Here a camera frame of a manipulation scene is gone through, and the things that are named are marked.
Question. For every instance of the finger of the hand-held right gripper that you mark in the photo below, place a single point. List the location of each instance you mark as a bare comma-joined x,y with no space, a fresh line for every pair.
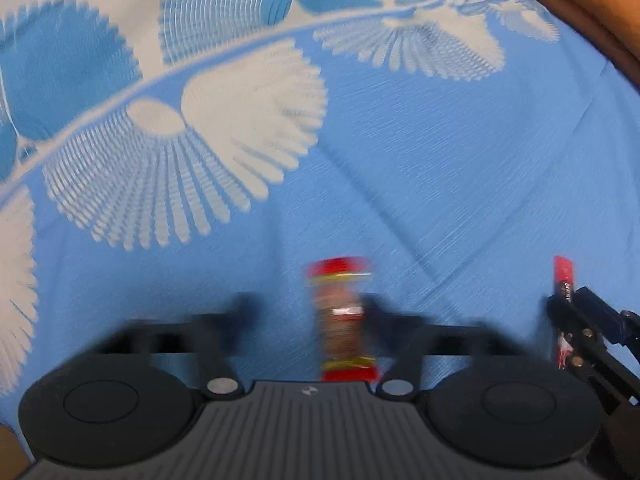
562,310
600,310

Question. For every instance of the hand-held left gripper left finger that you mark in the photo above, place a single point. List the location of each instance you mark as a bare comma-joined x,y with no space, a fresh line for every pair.
245,310

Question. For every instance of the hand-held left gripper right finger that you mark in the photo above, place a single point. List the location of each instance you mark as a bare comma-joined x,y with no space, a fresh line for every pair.
377,315

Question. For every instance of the slim red snack packet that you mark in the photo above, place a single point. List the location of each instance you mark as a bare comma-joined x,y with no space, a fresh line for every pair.
562,275

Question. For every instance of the red yellow candy packet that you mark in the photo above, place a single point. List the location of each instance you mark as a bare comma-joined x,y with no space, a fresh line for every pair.
342,320

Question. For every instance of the fan printed blue sheet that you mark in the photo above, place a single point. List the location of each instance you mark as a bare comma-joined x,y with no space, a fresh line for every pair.
400,160

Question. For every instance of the orange pillow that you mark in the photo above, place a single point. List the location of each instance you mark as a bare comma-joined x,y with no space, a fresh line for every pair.
600,0

